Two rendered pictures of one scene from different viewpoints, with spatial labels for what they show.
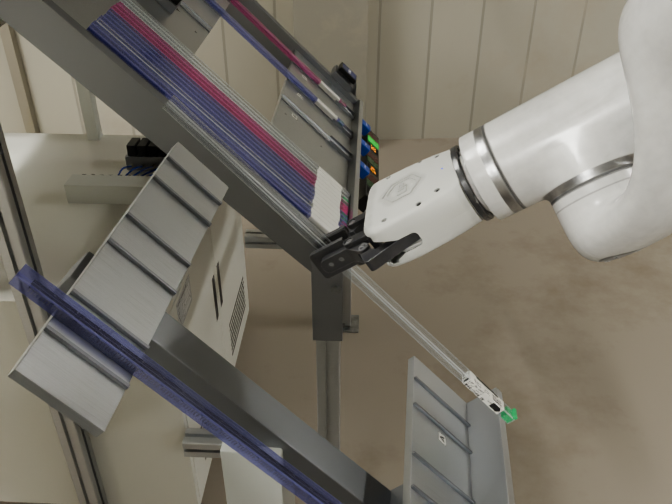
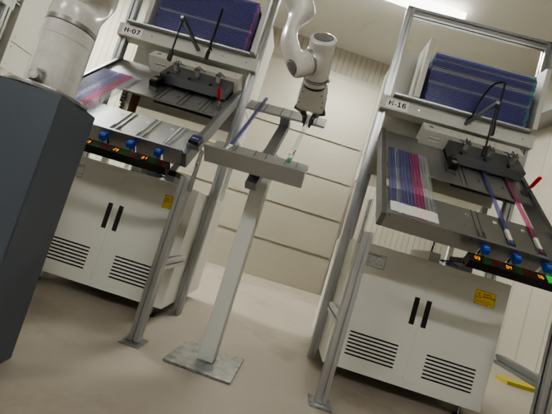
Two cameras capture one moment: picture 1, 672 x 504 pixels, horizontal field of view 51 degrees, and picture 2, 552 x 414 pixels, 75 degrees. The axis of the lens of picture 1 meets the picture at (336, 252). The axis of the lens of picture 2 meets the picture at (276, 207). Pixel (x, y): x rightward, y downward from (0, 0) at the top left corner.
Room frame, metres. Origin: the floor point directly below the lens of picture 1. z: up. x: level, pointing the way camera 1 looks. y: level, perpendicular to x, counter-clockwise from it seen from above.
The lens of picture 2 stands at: (0.57, -1.31, 0.53)
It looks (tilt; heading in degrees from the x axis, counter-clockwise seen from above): 4 degrees up; 91
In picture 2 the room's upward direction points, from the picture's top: 17 degrees clockwise
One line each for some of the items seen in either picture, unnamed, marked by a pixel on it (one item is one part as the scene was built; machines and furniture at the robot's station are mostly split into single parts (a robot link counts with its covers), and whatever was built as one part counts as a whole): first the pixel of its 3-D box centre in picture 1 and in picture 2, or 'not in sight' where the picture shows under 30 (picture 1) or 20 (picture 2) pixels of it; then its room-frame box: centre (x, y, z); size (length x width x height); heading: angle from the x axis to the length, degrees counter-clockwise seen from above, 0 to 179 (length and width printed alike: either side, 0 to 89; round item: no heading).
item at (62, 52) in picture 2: not in sight; (58, 63); (-0.09, -0.39, 0.79); 0.19 x 0.19 x 0.18
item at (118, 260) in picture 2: not in sight; (136, 234); (-0.13, 0.67, 0.31); 0.70 x 0.65 x 0.62; 177
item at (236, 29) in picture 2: not in sight; (209, 21); (-0.08, 0.55, 1.52); 0.51 x 0.13 x 0.27; 177
